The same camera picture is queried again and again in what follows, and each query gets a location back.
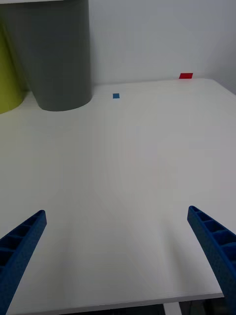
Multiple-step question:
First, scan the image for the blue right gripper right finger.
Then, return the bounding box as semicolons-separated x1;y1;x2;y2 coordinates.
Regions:
187;205;236;315

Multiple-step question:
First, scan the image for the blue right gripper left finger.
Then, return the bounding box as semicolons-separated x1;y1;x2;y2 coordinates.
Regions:
0;209;47;315

